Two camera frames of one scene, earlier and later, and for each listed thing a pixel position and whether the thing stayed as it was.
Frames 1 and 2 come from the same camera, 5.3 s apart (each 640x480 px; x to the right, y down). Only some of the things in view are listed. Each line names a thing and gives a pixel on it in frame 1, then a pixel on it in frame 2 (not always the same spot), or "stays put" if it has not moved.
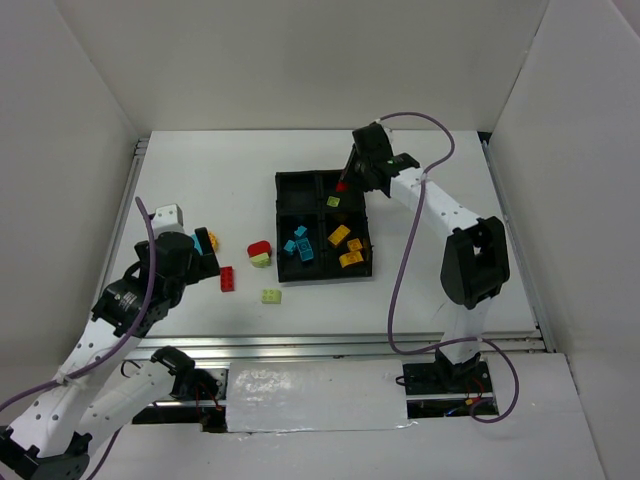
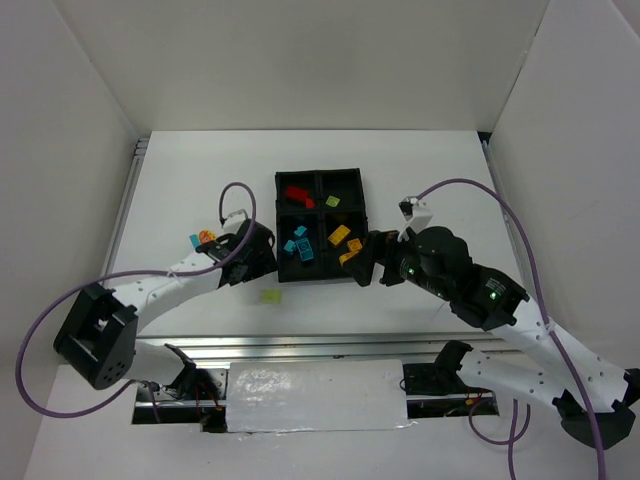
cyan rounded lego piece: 305,250 stays put
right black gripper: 358,167 → 382,259
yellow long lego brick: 339,234 stays put
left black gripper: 206,255 → 220,250
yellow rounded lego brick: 350,257 stays put
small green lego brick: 333,201 stays put
